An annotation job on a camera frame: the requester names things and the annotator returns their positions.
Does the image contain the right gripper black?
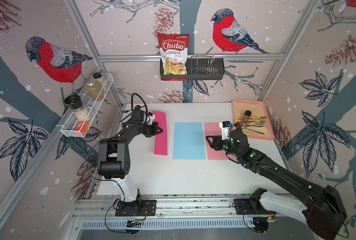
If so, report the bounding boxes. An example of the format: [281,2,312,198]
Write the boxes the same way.
[205,134,241,160]

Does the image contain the magenta paper sheet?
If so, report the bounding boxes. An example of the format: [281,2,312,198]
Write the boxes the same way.
[152,111,168,156]

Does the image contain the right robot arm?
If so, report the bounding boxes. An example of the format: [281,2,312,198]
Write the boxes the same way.
[206,128,347,240]

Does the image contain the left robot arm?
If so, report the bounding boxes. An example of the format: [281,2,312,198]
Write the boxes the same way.
[97,110,163,210]

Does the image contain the light pink paper sheet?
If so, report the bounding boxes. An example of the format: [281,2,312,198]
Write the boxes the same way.
[204,123,229,161]

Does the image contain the light blue paper sheet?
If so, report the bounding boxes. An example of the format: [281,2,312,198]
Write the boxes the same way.
[172,122,206,160]

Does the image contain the iridescent purple spoon front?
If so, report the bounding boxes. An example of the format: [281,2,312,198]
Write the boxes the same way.
[235,122,264,135]

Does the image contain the red pepper spice jar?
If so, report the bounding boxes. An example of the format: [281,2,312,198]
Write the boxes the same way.
[242,111,252,125]

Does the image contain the beige cloth napkin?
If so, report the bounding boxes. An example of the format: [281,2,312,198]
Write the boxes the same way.
[233,101,271,138]

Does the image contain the pink plastic tray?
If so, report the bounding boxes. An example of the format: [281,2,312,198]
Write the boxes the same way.
[231,98,275,141]

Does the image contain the iridescent rainbow spoon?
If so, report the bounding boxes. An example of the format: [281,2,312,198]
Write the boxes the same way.
[236,121,266,128]

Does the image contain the tan spice bottle front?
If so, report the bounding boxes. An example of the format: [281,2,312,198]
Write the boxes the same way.
[86,80,103,101]

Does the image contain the tan spice bottle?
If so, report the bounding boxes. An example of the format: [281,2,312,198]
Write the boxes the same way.
[86,80,103,101]
[92,73,108,92]

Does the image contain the small red box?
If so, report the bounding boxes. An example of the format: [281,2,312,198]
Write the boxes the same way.
[75,122,88,135]

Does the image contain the tan spice bottle rear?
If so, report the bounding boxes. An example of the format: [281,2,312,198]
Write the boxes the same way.
[92,73,108,92]

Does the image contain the black lid grinder jar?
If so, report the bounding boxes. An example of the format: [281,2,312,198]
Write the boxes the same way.
[64,95,92,123]

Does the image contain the Chuba cassava chips bag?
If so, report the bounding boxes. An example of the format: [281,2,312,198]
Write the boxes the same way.
[157,33,190,81]

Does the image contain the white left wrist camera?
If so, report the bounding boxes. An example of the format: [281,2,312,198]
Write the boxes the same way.
[145,112,155,125]

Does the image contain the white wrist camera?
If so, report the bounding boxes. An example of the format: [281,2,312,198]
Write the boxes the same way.
[219,121,233,140]
[145,112,155,125]

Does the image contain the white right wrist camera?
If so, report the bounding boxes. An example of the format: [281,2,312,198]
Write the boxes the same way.
[219,121,233,140]

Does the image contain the gold spoon cream handle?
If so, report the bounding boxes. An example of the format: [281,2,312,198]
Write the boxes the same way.
[252,116,267,121]

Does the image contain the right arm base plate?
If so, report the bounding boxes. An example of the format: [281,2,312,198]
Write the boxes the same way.
[233,198,276,216]

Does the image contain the black wire wall basket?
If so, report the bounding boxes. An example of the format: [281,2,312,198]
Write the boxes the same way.
[159,57,225,81]

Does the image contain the clear acrylic wall shelf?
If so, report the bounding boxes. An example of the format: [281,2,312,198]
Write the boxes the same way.
[61,74,113,140]

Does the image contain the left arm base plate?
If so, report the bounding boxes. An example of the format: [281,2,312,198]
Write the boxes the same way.
[114,200,157,217]

